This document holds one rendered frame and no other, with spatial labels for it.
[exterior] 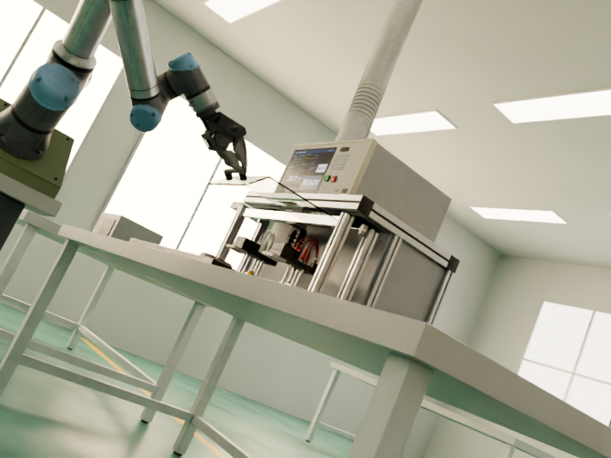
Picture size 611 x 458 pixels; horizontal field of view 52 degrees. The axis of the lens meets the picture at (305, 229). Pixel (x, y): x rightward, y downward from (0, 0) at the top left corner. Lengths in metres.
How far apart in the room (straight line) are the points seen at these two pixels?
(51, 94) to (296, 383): 6.51
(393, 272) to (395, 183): 0.29
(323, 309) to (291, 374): 6.76
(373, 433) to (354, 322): 0.17
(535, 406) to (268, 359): 6.58
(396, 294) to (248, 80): 5.56
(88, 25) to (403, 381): 1.23
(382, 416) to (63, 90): 1.16
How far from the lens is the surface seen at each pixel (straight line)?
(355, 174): 1.88
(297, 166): 2.18
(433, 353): 0.90
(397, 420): 0.93
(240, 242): 2.06
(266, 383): 7.65
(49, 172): 1.83
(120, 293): 6.69
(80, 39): 1.78
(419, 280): 1.93
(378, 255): 1.83
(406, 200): 2.01
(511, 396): 1.04
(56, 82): 1.73
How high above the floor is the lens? 0.63
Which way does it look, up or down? 11 degrees up
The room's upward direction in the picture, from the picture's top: 24 degrees clockwise
